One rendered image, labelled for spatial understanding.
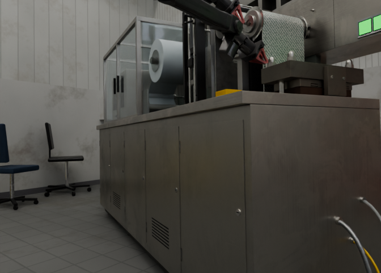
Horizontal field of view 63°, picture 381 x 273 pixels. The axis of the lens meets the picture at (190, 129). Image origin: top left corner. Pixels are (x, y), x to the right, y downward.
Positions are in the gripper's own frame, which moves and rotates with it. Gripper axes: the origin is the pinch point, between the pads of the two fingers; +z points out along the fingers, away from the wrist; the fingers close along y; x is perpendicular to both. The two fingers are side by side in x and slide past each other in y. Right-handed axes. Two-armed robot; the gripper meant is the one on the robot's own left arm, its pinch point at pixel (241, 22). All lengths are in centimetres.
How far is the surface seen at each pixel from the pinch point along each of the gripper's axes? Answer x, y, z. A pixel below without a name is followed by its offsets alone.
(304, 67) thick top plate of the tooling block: -15.8, 26.7, 22.0
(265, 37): -3.0, 7.7, 10.3
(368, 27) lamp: 15.4, 32.1, 34.9
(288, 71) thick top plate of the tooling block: -21.3, 25.8, 17.8
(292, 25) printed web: 12.3, 7.5, 18.0
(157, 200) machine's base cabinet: -79, -50, 31
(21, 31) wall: 26, -378, -160
